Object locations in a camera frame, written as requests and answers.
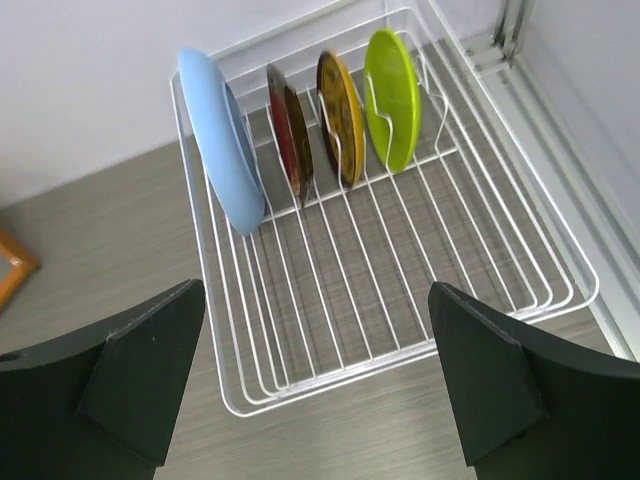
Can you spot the white wire dish rack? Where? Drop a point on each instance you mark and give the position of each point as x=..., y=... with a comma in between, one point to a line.
x=337, y=291

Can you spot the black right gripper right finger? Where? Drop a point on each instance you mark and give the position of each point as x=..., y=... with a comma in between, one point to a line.
x=531, y=405

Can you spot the red patterned plate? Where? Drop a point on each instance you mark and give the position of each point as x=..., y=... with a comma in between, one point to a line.
x=291, y=133

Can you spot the brown yellow-rimmed plate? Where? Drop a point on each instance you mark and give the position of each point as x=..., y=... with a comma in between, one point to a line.
x=341, y=119

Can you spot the aluminium frame post right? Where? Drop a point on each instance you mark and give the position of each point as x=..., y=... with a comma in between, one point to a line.
x=497, y=48

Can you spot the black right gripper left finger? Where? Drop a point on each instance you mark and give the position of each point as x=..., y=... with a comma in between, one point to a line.
x=101, y=402

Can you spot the orange wooden shelf rack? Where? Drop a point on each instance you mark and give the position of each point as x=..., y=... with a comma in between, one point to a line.
x=22, y=264

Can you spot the light blue plate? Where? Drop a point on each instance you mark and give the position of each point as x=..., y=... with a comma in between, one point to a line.
x=223, y=140

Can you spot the lime green plate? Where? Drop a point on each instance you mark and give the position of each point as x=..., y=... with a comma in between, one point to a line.
x=392, y=99

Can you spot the aluminium side rail right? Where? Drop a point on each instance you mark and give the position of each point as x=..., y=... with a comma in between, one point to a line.
x=600, y=246

